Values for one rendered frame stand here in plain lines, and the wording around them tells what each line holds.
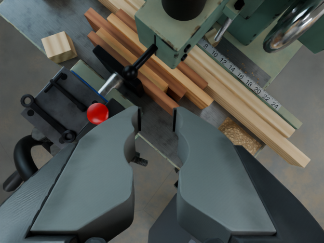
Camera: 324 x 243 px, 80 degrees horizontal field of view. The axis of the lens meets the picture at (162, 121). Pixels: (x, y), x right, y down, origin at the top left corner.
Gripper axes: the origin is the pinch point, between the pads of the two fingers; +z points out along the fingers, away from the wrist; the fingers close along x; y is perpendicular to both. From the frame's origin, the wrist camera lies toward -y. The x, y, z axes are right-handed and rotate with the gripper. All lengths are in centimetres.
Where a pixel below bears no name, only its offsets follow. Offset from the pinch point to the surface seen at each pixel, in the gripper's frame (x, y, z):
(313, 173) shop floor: 105, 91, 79
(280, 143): 22.6, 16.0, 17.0
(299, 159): 26.1, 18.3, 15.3
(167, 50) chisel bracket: 1.1, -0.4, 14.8
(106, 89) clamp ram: -8.7, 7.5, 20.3
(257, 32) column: 22.2, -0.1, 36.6
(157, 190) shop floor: 1, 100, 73
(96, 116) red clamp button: -8.3, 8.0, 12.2
